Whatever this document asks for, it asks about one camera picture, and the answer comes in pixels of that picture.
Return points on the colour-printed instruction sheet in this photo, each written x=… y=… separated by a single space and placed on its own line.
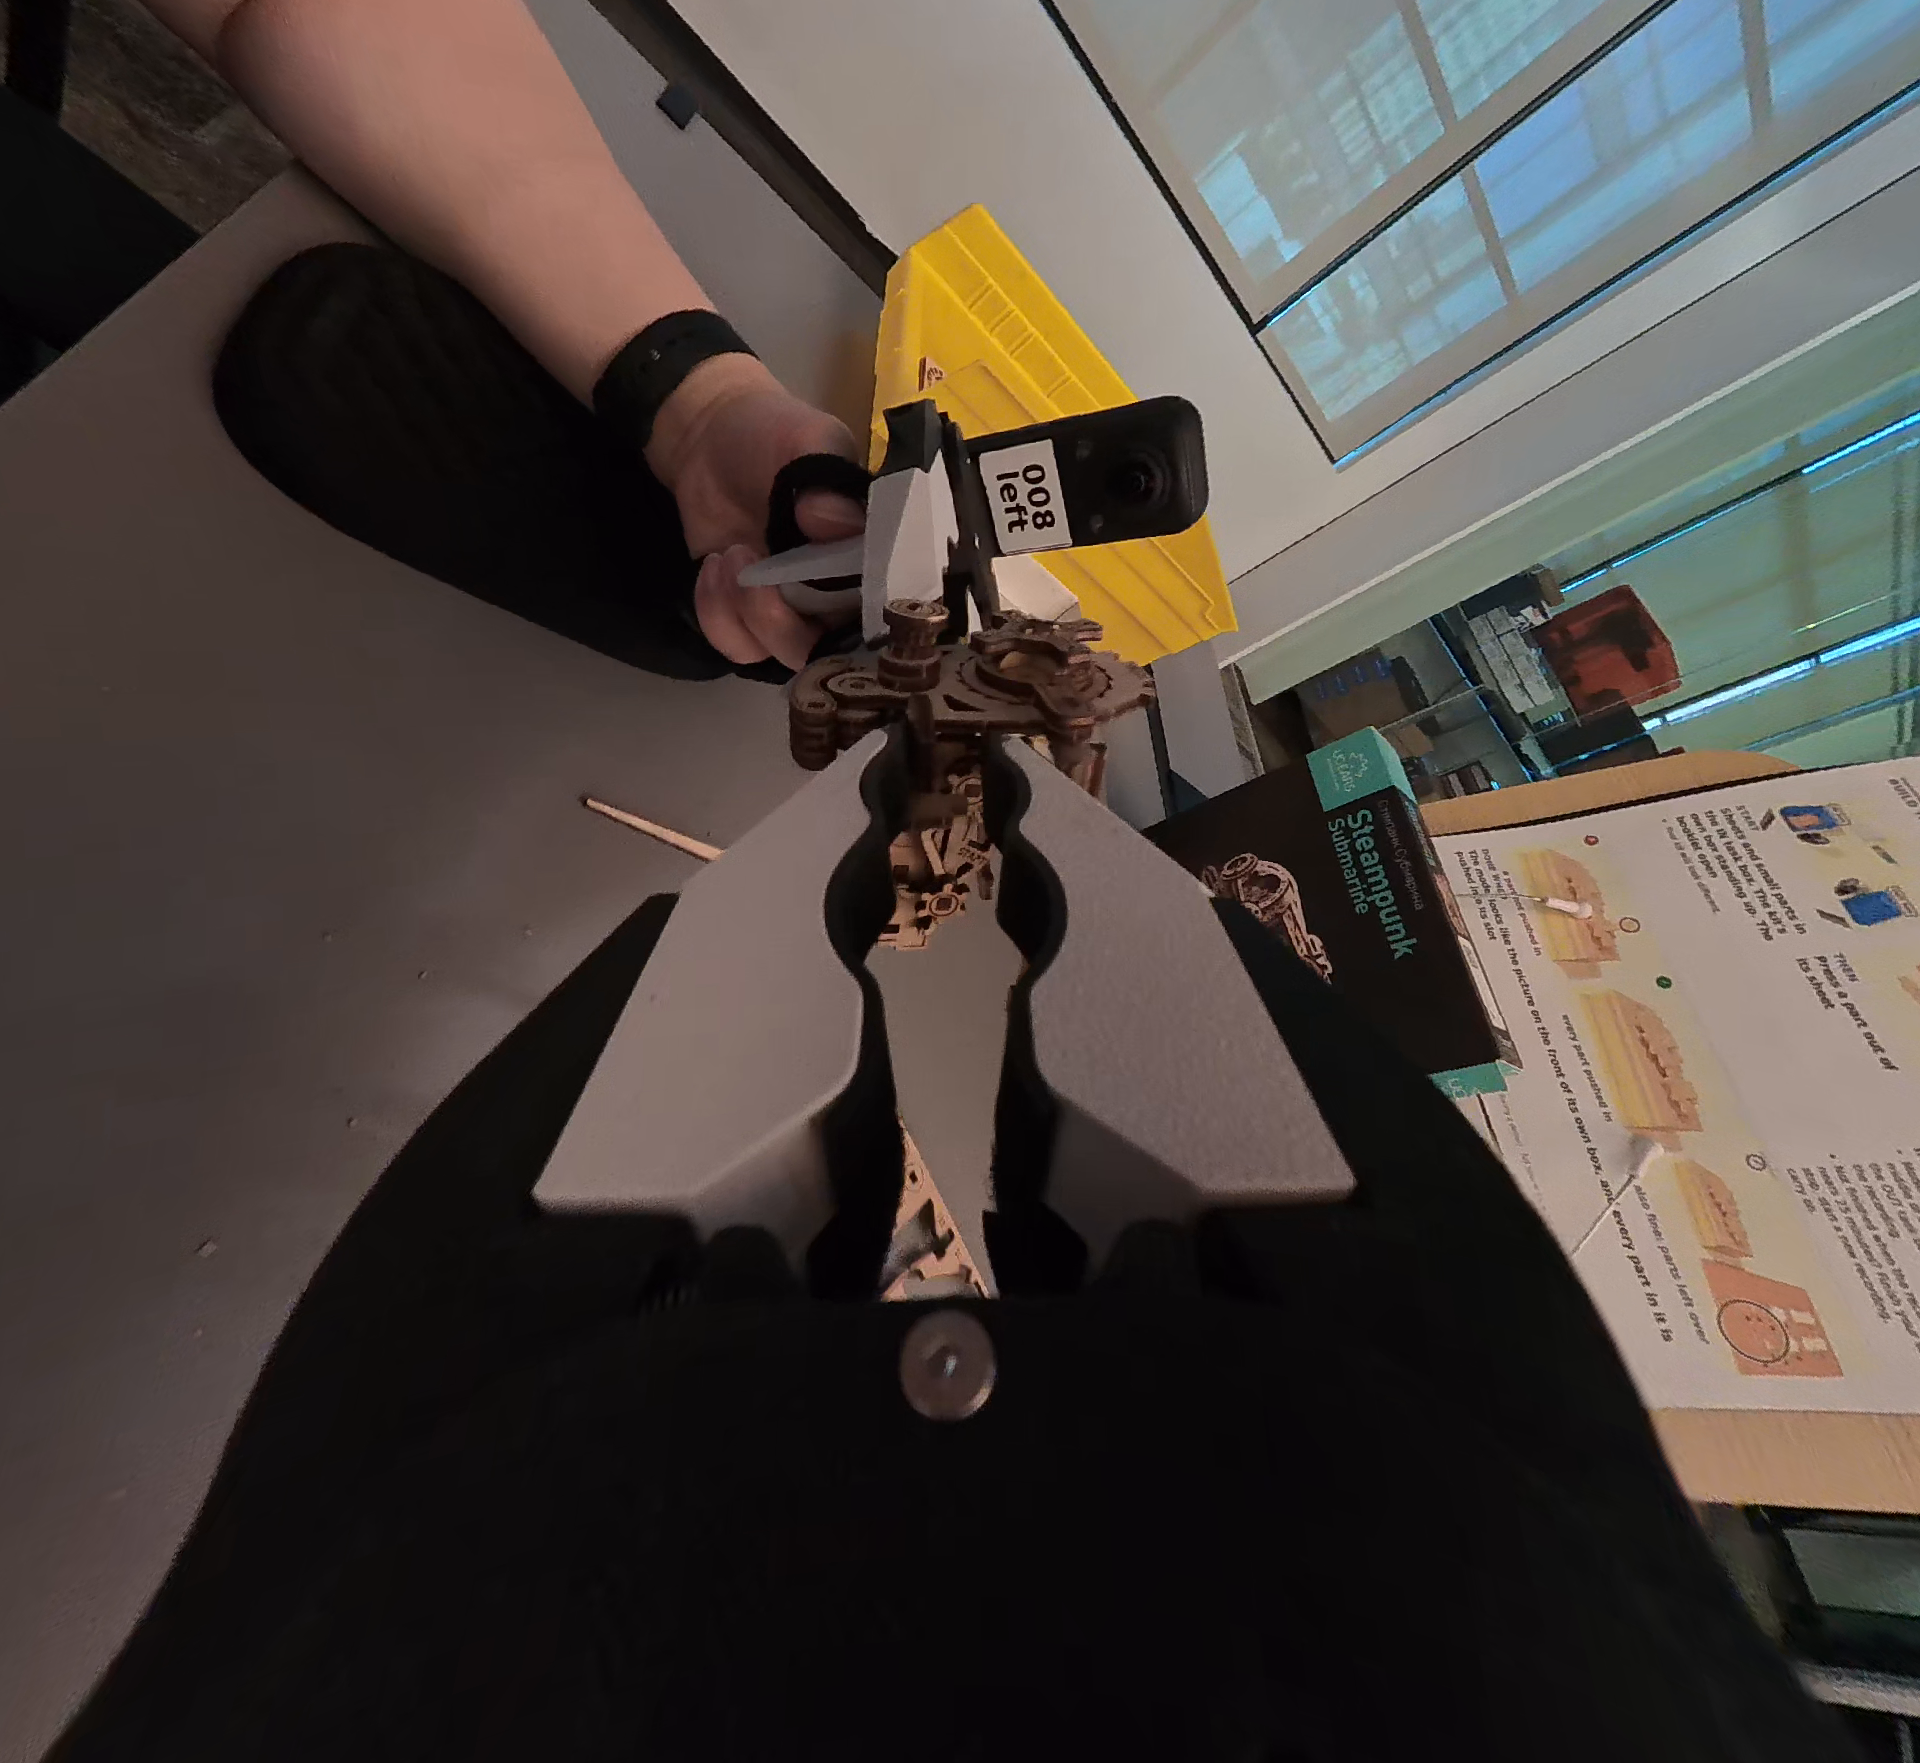
x=1724 y=1073

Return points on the person's left hand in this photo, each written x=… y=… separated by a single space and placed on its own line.
x=720 y=461

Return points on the red equipment case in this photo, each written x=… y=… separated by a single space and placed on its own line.
x=1607 y=648

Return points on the dark wooden mechanical model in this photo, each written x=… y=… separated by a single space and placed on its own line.
x=975 y=691

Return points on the thin wooden stick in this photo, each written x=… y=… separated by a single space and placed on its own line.
x=653 y=828

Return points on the glass partition window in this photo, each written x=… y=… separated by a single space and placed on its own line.
x=1499 y=113

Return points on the laser-cut wooden parts sheet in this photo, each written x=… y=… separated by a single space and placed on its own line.
x=919 y=1238

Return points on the person's left forearm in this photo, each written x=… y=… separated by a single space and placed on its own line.
x=389 y=100

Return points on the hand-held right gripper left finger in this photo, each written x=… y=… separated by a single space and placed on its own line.
x=707 y=1045

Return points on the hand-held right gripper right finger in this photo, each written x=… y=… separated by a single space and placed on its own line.
x=1170 y=1045

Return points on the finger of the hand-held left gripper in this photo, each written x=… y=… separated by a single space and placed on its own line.
x=911 y=550

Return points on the black wristband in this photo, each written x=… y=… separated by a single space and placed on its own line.
x=668 y=362

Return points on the yellow plastic bin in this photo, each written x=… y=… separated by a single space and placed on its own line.
x=1034 y=341

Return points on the black model kit box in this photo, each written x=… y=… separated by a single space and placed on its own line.
x=1348 y=925

